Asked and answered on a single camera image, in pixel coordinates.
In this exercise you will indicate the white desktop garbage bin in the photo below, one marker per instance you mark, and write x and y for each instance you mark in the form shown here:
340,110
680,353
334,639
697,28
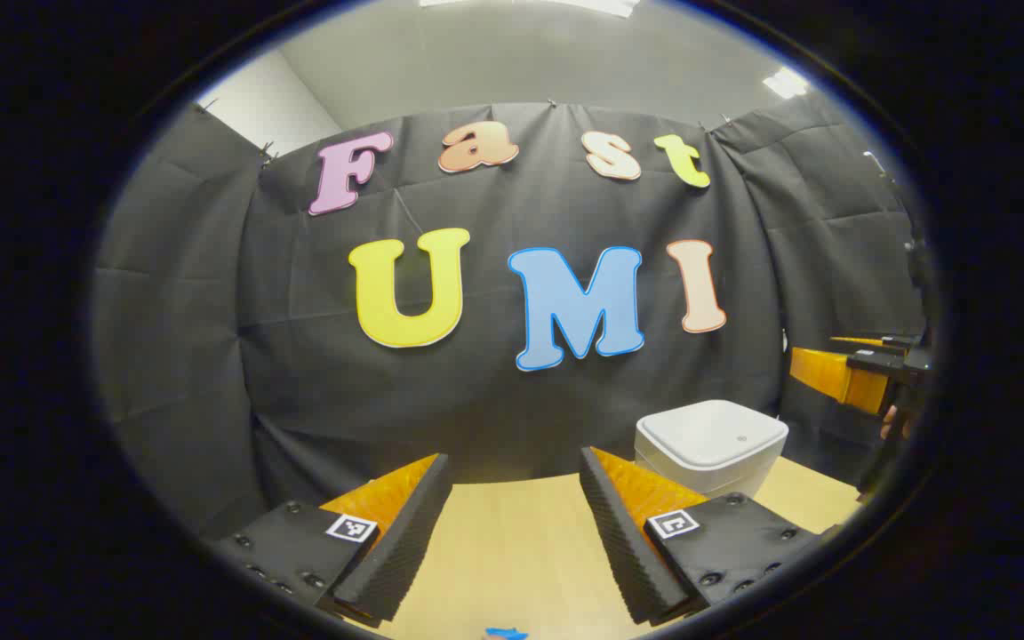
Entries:
708,436

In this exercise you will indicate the blue paper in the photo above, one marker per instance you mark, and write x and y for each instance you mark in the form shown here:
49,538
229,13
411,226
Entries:
508,634

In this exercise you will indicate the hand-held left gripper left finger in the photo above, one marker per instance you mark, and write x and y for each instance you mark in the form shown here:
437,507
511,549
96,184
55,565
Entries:
405,542

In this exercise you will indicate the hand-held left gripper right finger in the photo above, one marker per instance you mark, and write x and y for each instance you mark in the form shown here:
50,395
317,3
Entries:
619,542

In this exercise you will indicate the black backdrop cloth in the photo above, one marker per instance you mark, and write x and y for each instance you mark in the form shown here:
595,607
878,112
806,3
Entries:
299,356

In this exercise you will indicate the small ceiling light panel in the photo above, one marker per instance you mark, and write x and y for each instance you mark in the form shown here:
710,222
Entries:
785,84

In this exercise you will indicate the light wooden desktop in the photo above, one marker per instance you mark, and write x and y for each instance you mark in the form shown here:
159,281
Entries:
512,551

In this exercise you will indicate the long ceiling light panel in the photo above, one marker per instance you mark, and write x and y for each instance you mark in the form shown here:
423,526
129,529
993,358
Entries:
565,5

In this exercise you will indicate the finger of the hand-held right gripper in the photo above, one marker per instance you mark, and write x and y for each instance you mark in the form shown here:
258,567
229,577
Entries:
832,378
868,340

